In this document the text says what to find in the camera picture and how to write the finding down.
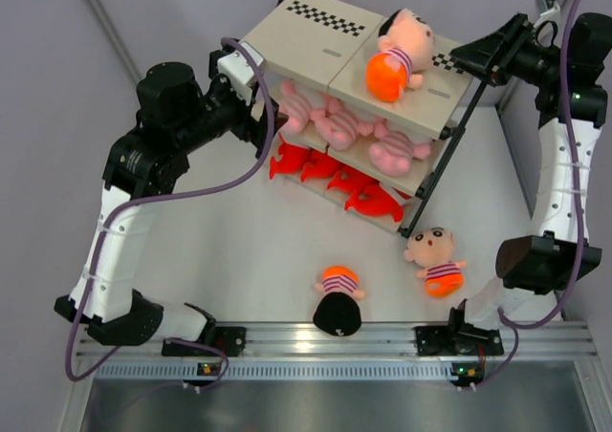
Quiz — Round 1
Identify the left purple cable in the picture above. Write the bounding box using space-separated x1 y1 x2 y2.
64 37 276 390

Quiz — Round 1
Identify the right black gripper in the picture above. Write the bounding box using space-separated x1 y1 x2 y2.
448 13 565 87

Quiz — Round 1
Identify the red whale plush rightmost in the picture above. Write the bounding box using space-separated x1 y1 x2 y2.
344 184 412 223

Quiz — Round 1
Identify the boy doll black hair back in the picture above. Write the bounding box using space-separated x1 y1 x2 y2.
313 265 366 337

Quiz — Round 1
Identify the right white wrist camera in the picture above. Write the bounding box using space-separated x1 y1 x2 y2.
534 0 561 28

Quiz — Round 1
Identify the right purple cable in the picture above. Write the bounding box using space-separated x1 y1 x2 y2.
470 0 599 390

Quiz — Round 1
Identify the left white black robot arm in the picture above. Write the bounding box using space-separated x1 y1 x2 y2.
54 56 278 355

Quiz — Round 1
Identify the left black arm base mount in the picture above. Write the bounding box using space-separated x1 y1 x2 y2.
162 325 247 357

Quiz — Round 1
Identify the red whale plush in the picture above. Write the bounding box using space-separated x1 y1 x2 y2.
300 150 342 183
344 184 412 223
327 165 376 195
269 136 312 179

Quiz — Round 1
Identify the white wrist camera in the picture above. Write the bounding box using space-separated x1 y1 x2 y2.
217 40 266 105
534 0 561 28

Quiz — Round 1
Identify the purple cable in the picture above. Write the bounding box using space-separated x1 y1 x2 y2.
470 0 599 390
64 37 276 390

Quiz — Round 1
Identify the boy doll face up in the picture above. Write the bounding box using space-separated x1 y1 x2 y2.
365 9 435 103

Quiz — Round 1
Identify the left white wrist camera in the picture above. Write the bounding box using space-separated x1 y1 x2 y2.
217 40 266 105

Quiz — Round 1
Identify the red whale plush leftmost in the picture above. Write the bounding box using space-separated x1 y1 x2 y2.
269 136 312 179

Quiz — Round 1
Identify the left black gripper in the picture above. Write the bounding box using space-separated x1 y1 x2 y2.
171 53 286 155

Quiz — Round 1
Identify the beige three-tier shelf black frame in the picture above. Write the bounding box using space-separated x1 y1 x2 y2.
243 0 486 236

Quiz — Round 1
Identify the aluminium rail base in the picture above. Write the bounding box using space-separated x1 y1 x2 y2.
76 320 599 357

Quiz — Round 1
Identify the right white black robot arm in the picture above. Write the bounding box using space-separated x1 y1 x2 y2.
446 12 611 354

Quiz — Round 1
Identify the boy doll near shelf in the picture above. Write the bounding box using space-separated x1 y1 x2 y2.
404 227 468 299

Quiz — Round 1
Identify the pink striped frog plush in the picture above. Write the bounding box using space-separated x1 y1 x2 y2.
279 79 328 135
313 98 382 151
368 122 433 177

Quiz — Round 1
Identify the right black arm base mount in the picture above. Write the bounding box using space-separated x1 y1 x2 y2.
414 308 504 356

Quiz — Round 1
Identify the grey slotted cable duct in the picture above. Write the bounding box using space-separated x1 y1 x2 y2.
95 360 481 381

